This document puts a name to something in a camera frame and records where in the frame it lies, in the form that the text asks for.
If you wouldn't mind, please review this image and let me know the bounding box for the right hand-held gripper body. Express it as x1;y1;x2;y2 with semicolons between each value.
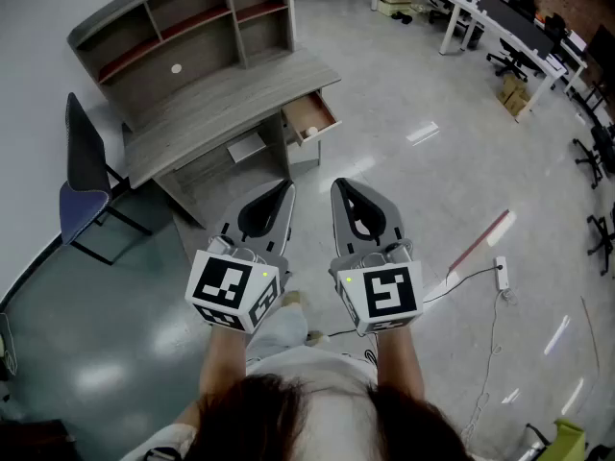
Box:
329;240;425;336

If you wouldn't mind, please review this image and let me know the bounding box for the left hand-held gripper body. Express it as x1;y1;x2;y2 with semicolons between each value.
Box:
184;230;292;334

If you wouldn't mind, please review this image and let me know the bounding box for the wooden drawer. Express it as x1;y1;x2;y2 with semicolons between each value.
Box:
281;88;343;147

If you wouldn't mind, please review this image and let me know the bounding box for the person's left forearm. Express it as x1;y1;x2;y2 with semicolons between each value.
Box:
198;325;250;405

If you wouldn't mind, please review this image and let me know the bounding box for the person's right forearm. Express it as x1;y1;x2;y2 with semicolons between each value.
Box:
373;328;428;402

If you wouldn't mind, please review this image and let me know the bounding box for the white keyboard tray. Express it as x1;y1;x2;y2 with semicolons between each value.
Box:
225;133;268;164

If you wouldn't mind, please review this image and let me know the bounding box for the red and white floor strip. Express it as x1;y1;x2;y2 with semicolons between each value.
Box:
446;208;511;278

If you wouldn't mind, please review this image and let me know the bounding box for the person's white shirt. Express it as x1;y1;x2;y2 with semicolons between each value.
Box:
119;346;381;461

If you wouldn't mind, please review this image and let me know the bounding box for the grey wooden desk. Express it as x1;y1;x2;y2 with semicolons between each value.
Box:
119;47;343;231

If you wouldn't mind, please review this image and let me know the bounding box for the white power strip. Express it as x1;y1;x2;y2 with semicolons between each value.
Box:
493;255;509;291

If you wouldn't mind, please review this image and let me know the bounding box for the black chair with blue seat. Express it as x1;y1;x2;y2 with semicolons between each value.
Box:
58;91;154;266

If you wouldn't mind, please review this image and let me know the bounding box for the black office chair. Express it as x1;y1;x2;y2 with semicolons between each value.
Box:
571;123;615;190
427;0;457;26
585;211;615;278
486;37;544;84

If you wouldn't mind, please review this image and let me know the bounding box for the thin brown rod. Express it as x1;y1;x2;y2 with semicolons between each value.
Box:
579;295;601;372

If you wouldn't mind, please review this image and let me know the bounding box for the long white office desk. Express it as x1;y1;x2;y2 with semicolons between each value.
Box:
372;0;590;124

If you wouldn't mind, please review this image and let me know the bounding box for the black desk divider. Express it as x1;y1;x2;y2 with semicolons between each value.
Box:
480;0;556;61

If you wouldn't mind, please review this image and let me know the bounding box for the lime green chair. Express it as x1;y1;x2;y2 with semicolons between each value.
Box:
526;418;588;461

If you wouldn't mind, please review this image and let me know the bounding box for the large black screen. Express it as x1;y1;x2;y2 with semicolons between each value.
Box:
588;24;615;74

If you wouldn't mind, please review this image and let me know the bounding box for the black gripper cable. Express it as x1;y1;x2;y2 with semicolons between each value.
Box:
329;327;381;360

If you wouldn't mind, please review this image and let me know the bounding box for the black power cable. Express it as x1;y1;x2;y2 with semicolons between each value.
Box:
421;265;500;304

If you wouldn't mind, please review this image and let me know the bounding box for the white cable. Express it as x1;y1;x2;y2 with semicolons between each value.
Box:
459;288;518;450

